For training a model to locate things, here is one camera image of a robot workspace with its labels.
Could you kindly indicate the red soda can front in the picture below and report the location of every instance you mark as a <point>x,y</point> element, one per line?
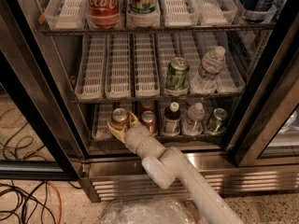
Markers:
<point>148,119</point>

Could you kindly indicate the water bottle middle shelf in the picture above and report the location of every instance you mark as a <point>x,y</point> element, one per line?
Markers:
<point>204,79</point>

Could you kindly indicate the wire shelf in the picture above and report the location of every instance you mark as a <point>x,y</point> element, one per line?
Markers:
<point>164,139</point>
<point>155,98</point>
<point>160,30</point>

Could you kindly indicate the small water bottle bottom shelf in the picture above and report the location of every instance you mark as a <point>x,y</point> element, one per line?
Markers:
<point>192,124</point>

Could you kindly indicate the dark juice bottle white cap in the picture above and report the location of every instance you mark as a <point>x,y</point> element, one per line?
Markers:
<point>171,120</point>

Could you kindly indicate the green white soda can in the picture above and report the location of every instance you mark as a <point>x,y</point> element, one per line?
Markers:
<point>142,12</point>

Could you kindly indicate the green can bottom shelf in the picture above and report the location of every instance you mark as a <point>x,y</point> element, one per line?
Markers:
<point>216,121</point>

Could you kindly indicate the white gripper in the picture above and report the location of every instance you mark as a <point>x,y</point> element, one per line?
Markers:
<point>135,136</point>

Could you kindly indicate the clear plastic bag bin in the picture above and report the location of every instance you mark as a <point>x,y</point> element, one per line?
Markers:
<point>165,210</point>

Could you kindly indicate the bottom wire shelf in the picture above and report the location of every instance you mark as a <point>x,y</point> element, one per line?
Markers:
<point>164,139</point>

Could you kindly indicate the red soda can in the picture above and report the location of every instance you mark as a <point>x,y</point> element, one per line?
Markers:
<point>148,119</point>
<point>147,106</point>

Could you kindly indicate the top wire shelf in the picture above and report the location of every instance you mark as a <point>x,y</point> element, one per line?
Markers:
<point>160,30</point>

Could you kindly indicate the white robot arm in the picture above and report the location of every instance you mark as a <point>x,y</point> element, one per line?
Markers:
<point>166,164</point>

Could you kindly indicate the middle wire shelf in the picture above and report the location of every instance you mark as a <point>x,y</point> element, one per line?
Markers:
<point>155,98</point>

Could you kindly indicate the green can middle shelf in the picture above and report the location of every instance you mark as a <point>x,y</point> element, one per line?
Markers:
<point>176,83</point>

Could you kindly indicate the red Coca-Cola can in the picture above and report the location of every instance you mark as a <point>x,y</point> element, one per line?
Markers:
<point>104,13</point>

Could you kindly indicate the right glass fridge door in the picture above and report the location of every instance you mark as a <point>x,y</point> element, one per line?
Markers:
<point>266,137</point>

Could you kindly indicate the orange soda can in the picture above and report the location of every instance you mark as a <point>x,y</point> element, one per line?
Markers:
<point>120,118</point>

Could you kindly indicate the red soda can rear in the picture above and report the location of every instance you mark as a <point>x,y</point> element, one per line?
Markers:
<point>147,106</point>

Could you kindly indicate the green can shelf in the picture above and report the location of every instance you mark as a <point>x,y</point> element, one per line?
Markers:
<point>216,121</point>
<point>176,83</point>

